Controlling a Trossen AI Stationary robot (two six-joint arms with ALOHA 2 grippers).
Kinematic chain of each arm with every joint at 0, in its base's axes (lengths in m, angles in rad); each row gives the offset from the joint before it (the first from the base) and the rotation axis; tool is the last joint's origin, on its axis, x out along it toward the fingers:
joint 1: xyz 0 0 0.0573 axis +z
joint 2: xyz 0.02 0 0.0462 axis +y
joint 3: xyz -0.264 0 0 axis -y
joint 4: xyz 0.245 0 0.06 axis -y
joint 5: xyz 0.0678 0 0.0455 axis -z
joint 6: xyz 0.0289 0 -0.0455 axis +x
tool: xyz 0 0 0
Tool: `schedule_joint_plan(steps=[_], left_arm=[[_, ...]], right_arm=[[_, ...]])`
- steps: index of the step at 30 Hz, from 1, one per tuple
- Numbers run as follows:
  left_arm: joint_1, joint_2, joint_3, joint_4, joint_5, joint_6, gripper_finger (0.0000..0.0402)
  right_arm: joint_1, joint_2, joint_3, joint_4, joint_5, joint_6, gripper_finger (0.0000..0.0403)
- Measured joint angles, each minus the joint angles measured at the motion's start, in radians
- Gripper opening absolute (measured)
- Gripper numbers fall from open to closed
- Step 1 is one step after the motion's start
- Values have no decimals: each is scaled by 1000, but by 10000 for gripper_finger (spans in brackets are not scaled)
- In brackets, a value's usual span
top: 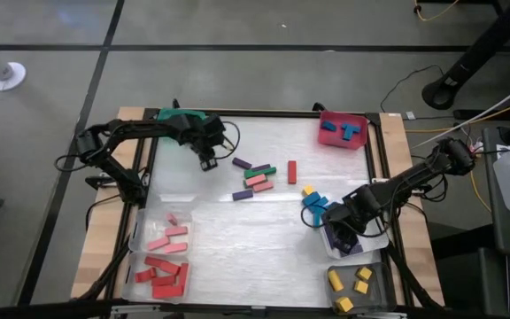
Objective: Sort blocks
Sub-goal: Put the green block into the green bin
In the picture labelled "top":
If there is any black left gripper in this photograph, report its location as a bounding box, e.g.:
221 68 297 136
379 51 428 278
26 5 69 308
177 113 228 173

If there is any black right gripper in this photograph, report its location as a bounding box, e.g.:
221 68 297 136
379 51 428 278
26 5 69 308
325 185 383 254

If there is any yellow cylinder block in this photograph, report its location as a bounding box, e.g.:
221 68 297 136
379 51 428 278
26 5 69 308
328 268 344 293

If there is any white plastic bin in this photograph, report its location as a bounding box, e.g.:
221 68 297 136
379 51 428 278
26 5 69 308
320 206 390 261

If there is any grey plastic bin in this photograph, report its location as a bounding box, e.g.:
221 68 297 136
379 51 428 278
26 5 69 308
325 261 391 315

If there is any long green block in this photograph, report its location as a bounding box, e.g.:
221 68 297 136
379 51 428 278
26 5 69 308
243 166 278 180

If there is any green plastic bin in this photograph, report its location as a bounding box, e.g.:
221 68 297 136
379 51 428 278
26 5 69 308
156 107 207 123

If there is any clear plastic bin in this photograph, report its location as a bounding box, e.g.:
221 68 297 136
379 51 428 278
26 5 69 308
120 252 194 305
128 207 195 257

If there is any red plastic bin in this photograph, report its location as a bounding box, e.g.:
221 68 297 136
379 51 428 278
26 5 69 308
317 110 370 152

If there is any white table mat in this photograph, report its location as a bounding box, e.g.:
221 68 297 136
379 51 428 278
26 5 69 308
147 115 391 308

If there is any black desk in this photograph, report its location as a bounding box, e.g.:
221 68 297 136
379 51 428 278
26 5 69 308
480 127 510 319

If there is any white pole with round base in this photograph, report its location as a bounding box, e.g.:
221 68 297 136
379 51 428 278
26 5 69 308
0 33 28 92

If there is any black stand leg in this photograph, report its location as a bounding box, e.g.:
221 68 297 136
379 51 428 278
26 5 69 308
421 0 510 112

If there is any black gantry beam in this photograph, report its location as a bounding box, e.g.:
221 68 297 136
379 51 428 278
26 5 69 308
0 297 446 319

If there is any black aluminium table frame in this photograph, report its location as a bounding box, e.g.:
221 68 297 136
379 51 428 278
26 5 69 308
104 107 415 311

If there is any black cable bundle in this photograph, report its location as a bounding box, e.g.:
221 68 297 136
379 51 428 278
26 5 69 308
73 238 133 303
386 242 444 310

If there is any yellow floor cable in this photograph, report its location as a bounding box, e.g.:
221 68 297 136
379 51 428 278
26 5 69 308
404 93 510 214

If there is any white cable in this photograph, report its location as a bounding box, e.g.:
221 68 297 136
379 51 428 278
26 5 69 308
411 74 510 150

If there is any black floor cable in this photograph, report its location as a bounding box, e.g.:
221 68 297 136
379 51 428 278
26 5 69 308
378 64 446 114

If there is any yellow extension cable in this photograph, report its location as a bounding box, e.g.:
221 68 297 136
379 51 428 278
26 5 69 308
413 0 460 22

